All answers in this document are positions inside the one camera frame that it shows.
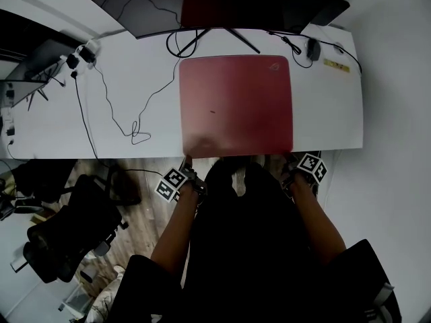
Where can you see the black power adapter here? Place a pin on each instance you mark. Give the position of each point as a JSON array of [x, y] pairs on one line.
[[72, 61], [87, 55]]

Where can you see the black bag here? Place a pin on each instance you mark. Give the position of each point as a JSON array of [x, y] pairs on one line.
[[43, 180]]

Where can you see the black office chair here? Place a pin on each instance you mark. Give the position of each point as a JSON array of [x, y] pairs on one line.
[[67, 234]]

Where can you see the person's black trousers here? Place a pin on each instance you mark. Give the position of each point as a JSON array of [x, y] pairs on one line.
[[256, 220]]

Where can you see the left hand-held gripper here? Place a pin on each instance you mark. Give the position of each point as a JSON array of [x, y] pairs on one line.
[[170, 184]]

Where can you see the person's left forearm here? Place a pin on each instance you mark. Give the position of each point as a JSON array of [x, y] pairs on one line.
[[175, 234]]

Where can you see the person's right forearm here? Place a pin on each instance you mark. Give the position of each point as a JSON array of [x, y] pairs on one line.
[[320, 224]]

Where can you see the clear plastic box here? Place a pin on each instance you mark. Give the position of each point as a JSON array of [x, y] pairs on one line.
[[77, 299]]

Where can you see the black computer mouse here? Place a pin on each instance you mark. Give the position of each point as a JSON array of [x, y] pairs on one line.
[[314, 49]]

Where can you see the white crumpled cloth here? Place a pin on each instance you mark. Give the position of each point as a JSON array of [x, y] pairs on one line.
[[107, 298]]

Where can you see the red mouse pad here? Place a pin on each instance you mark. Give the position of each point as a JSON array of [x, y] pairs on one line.
[[235, 106]]

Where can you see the yellow label strip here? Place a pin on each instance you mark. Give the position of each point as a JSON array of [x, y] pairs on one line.
[[336, 65]]

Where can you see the dark window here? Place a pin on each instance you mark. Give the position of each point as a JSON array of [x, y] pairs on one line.
[[20, 35]]

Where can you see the person's black shirt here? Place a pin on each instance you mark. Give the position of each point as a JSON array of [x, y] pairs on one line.
[[144, 288]]

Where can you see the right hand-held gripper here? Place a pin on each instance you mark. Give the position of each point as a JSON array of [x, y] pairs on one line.
[[313, 167]]

